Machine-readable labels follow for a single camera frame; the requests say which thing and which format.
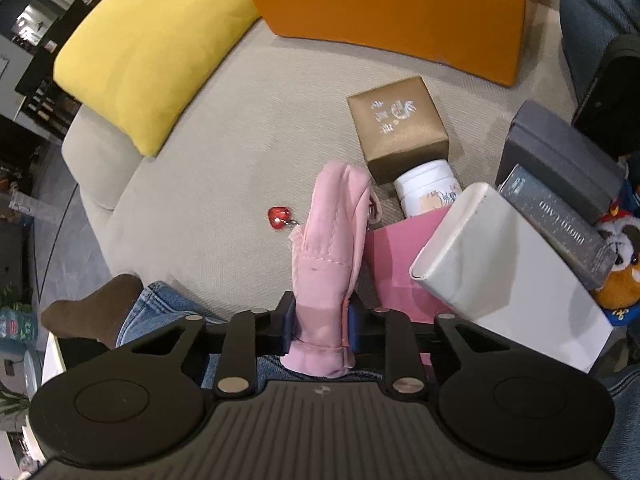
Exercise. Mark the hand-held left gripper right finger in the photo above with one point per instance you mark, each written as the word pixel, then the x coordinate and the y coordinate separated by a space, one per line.
pixel 356 327

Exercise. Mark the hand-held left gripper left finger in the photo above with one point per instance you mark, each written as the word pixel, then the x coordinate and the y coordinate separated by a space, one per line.
pixel 288 325

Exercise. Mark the pink paper bag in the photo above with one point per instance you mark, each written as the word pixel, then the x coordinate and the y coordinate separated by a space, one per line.
pixel 395 260

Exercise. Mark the pink glove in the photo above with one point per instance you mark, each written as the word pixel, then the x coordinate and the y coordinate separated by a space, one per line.
pixel 330 240

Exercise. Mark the gold gift box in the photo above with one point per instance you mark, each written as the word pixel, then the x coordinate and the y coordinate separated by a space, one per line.
pixel 395 120

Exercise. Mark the orange box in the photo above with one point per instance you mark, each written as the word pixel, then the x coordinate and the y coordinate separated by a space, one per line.
pixel 390 5

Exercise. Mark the dark grey box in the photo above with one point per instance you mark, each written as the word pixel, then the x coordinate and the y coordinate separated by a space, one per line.
pixel 555 145

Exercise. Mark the person's blue jeans leg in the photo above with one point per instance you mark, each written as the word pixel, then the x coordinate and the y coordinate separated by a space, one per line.
pixel 595 5
pixel 165 310

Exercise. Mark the grey printed box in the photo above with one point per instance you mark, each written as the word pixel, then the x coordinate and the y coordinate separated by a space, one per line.
pixel 555 220

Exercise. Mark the white box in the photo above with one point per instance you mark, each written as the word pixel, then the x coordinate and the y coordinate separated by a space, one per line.
pixel 500 270

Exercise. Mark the plush toy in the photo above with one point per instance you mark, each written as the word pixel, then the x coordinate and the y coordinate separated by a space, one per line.
pixel 620 255

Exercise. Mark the white jar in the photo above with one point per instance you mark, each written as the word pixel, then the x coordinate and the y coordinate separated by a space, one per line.
pixel 425 185

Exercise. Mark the person's brown sock foot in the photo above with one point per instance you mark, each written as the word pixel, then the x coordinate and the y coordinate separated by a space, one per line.
pixel 90 310

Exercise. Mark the beige sofa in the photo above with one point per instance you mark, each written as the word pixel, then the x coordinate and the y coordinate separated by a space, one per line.
pixel 225 135

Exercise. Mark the pack of water bottles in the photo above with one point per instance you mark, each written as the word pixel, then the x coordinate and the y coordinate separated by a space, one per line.
pixel 17 330

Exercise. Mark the yellow pillow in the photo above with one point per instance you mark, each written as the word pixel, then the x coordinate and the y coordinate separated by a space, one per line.
pixel 150 45

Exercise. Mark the dark shelf unit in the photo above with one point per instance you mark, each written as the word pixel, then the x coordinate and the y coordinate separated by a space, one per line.
pixel 35 60

